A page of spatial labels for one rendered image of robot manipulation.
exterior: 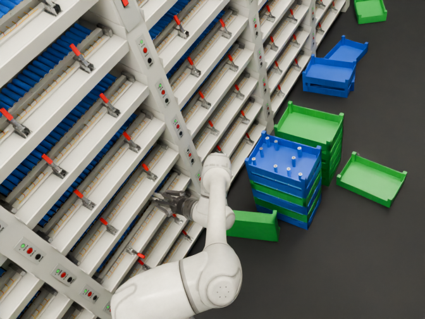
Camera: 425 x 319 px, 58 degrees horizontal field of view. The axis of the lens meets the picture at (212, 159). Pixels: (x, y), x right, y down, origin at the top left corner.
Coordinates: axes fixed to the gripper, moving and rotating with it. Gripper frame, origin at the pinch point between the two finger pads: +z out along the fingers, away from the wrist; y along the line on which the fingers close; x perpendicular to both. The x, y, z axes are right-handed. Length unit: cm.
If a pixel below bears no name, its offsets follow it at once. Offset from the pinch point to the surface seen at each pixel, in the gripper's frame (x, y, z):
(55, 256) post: -30, 43, -11
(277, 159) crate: 24, -49, -29
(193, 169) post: 7.3, -22.4, -2.7
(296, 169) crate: 26, -47, -40
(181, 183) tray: 7.7, -14.0, -0.5
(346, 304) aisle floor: 74, -11, -68
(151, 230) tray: 8.3, 11.9, -1.7
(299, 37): 26, -152, 6
